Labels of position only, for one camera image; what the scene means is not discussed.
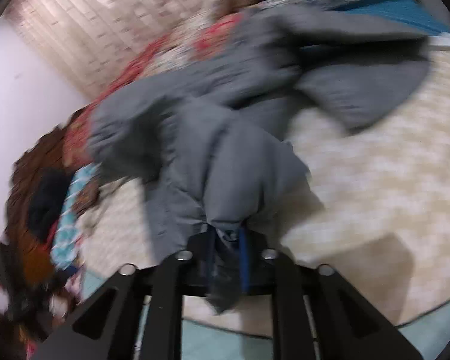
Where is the dark navy garment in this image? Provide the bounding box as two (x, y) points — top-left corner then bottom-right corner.
(26, 168), (73, 244)

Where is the beige leaf print curtain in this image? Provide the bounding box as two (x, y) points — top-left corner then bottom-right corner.
(4, 0), (202, 98)

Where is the carved wooden headboard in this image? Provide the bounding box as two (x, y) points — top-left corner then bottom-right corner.
(0, 119), (88, 331)

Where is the patterned beige teal bedsheet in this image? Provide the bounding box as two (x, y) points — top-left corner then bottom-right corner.
(74, 6), (450, 360)

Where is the grey puffer jacket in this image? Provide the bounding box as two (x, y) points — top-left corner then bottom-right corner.
(86, 6), (433, 314)

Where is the teal white patterned pillow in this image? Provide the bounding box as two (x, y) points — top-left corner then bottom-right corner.
(50, 163), (98, 270)

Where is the red floral patchwork quilt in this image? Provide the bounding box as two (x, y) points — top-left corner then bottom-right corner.
(62, 12), (243, 169)

